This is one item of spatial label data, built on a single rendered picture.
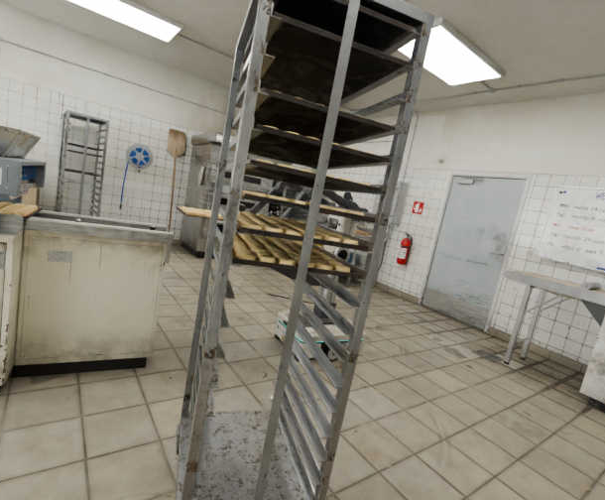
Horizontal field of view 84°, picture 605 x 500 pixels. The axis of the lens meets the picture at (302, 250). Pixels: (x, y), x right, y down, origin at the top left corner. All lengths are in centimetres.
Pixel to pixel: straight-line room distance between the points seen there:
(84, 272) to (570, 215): 469
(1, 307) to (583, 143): 526
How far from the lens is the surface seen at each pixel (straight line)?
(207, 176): 570
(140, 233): 222
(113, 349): 243
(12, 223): 220
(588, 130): 509
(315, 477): 142
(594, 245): 480
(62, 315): 234
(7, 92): 643
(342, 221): 275
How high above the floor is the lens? 124
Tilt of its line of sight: 8 degrees down
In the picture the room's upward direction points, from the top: 11 degrees clockwise
